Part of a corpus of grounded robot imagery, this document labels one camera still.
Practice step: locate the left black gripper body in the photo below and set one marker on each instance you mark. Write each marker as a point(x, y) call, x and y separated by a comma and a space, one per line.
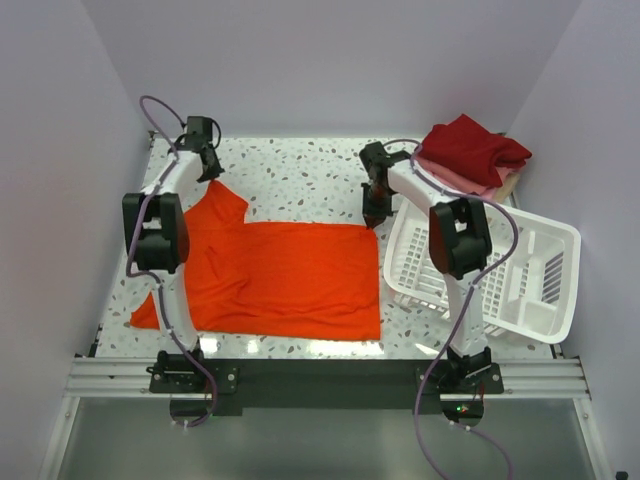
point(210, 166)

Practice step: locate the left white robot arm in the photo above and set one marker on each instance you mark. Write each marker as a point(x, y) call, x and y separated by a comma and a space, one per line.
point(157, 240)

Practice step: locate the dark red folded shirt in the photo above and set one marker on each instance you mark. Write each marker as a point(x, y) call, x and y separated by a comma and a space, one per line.
point(466, 148)

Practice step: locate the pink folded shirt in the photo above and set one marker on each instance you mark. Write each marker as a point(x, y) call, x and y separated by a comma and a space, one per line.
point(460, 177)

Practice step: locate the aluminium frame rail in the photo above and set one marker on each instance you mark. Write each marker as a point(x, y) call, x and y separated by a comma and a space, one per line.
point(527, 379)

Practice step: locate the orange t shirt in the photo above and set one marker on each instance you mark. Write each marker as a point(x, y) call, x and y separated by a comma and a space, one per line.
point(316, 281)

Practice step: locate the beige folded shirt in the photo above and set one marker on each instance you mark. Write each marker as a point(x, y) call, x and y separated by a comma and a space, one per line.
point(503, 193)

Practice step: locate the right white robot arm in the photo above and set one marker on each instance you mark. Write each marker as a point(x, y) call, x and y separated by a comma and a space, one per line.
point(459, 246)

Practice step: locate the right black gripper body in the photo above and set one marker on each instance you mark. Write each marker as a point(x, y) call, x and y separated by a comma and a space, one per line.
point(376, 204)

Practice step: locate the white plastic laundry basket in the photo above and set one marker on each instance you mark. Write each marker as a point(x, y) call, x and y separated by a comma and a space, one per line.
point(533, 294)

